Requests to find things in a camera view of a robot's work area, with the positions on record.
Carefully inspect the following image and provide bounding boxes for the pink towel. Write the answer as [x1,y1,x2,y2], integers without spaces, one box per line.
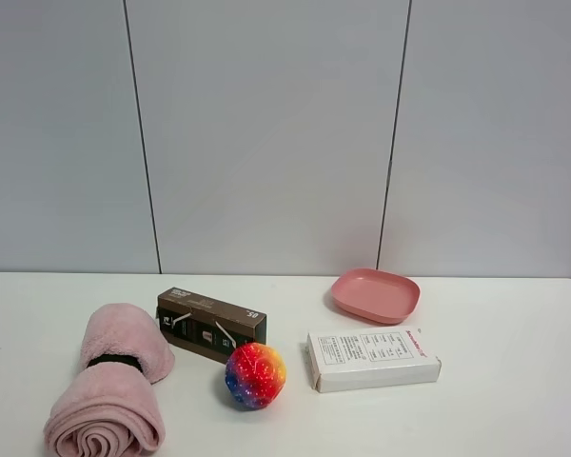
[44,303,174,456]

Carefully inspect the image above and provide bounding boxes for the pink plastic tray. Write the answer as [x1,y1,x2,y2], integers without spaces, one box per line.
[330,268,421,325]

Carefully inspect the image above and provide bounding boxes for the brown cardboard box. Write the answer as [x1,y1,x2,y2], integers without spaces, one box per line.
[156,288,267,363]

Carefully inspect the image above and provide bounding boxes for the white cardboard box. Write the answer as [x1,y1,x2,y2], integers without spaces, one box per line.
[307,326,442,393]

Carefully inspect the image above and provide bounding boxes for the rainbow polyhedral ball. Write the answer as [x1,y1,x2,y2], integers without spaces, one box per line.
[225,342,286,410]

